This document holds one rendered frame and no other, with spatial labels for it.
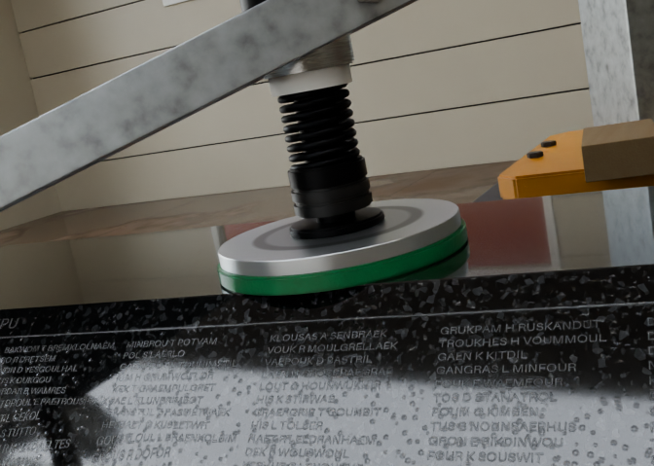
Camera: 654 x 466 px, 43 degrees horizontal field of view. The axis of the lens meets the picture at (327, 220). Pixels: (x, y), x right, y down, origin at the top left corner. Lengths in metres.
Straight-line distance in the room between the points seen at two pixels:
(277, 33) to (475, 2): 6.35
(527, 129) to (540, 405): 6.42
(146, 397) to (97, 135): 0.21
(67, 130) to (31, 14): 8.98
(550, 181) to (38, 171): 0.82
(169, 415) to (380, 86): 6.73
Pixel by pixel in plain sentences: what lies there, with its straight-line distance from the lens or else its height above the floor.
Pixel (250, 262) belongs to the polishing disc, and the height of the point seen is 0.85.
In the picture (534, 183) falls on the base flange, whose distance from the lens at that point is 1.29.
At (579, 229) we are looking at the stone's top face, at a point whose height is 0.83.
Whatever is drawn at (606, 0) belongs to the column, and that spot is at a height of 1.02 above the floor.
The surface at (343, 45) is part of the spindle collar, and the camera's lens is 0.69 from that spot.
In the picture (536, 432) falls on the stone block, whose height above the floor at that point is 0.75.
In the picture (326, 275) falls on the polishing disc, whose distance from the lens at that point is 0.62.
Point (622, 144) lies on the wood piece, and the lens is 1.15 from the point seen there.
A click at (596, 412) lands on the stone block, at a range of 0.55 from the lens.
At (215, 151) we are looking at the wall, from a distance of 8.28.
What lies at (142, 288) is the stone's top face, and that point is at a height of 0.83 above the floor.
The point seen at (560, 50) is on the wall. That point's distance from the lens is 6.82.
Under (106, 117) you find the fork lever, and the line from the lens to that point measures 0.67.
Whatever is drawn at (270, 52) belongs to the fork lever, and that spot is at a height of 1.01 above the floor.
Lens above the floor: 0.99
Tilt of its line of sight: 10 degrees down
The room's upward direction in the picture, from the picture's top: 11 degrees counter-clockwise
